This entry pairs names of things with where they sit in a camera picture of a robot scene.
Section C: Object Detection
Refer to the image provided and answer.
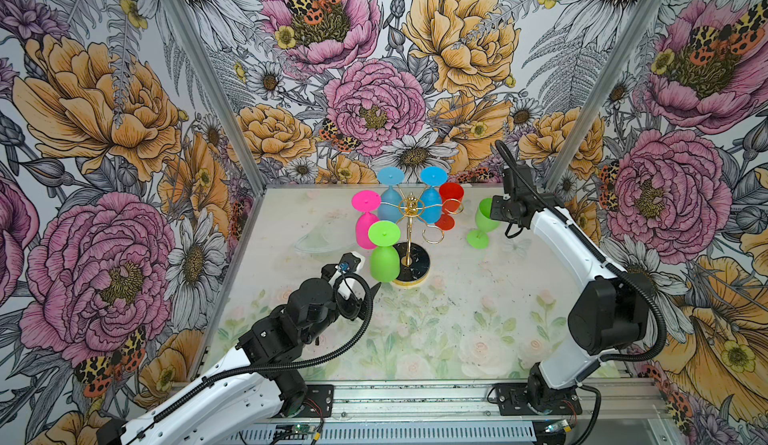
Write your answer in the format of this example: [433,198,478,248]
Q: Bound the green wine glass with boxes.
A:
[467,197,500,250]
[368,220,401,283]

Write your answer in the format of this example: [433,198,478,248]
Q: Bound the red wine glass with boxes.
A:
[435,183,464,232]

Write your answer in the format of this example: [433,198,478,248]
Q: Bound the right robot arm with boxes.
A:
[490,140,667,414]

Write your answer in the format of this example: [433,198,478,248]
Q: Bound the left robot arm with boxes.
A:
[97,271,380,444]

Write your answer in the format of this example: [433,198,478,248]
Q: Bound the left blue wine glass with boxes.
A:
[377,167,405,223]

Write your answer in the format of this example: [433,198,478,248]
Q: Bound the blue wine glass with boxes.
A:
[419,166,448,225]
[377,167,405,223]

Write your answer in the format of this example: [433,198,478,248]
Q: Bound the right blue wine glass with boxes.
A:
[419,166,448,225]

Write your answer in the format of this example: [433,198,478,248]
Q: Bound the pink wine glass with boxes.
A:
[351,190,381,250]

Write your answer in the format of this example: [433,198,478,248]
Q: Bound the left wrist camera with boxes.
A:
[330,252,366,300]

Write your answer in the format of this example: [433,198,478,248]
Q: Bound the gold wire glass rack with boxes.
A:
[392,186,448,288]

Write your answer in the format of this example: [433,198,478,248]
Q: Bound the aluminium front rail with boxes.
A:
[161,378,667,425]

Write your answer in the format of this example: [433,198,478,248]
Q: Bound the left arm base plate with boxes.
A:
[282,383,335,420]

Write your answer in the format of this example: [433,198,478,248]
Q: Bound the white perforated cable duct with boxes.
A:
[222,420,537,444]

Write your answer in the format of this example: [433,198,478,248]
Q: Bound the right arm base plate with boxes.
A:
[486,382,582,416]

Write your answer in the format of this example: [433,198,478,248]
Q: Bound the right aluminium corner post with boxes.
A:
[547,0,663,182]

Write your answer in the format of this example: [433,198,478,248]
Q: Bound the aluminium corner post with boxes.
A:
[160,0,267,198]
[547,0,663,182]

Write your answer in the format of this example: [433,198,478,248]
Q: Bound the left aluminium corner post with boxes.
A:
[160,0,267,198]

